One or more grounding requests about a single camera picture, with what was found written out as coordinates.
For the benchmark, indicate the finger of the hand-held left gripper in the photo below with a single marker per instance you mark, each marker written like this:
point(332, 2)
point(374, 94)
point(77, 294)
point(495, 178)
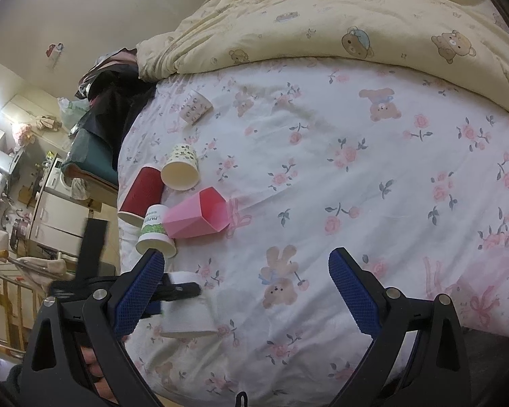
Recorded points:
point(152, 309)
point(182, 290)

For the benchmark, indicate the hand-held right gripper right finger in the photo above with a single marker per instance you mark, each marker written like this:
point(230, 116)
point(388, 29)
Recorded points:
point(354, 294)

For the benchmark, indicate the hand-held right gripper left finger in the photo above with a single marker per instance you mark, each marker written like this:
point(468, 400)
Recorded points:
point(138, 294)

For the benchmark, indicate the plain white paper cup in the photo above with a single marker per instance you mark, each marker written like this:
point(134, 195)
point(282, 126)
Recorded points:
point(188, 318)

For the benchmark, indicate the white cup with green label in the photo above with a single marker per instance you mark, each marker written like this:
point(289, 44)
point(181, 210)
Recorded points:
point(155, 235)

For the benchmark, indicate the red paper cup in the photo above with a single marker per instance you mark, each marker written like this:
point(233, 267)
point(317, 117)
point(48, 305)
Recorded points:
point(140, 197)

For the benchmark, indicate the pink faceted plastic cup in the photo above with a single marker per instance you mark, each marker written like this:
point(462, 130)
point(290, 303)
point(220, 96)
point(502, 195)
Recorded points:
point(195, 216)

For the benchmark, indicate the cream patterned paper cup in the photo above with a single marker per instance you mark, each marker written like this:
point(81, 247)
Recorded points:
point(180, 167)

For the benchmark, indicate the white cup with small prints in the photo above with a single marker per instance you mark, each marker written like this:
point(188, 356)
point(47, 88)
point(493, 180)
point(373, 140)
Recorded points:
point(194, 107)

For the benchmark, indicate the person's left hand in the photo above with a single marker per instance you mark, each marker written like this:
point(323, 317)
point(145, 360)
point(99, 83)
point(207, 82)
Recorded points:
point(94, 375)

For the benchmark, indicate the white drawer cabinet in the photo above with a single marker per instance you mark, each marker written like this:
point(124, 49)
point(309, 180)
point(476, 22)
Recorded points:
point(55, 220)

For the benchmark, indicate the white towel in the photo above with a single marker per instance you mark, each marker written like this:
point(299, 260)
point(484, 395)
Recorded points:
point(46, 268)

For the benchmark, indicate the white countertop appliance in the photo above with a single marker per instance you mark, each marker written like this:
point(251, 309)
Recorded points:
point(57, 174)

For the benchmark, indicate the teal cushion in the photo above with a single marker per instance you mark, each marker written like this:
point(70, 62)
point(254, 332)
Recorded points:
point(89, 154)

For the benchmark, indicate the wooden rack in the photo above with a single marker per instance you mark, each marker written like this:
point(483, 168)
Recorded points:
point(4, 301)

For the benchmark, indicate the white floral bed sheet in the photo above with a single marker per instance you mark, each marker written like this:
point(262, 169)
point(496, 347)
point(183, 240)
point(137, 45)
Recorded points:
point(364, 178)

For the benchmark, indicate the beige cloth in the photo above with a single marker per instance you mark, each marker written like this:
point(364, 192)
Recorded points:
point(47, 123)

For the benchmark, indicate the pink cloth bundle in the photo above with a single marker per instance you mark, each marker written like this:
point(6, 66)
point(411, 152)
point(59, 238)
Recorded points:
point(22, 132)

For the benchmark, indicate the clear plastic bag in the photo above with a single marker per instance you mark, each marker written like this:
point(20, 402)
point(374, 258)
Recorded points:
point(71, 112)

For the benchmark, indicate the pile of dark clothes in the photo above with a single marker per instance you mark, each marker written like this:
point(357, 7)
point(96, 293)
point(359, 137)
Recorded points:
point(110, 97)

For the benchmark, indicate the dark grey blanket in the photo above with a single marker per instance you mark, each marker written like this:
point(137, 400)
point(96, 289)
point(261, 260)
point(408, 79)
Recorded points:
point(496, 364)

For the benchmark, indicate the yellow bear print duvet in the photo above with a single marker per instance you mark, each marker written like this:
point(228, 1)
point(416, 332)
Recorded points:
point(322, 17)

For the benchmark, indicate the wall sticker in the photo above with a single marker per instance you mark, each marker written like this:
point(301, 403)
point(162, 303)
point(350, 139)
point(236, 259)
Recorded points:
point(54, 53)

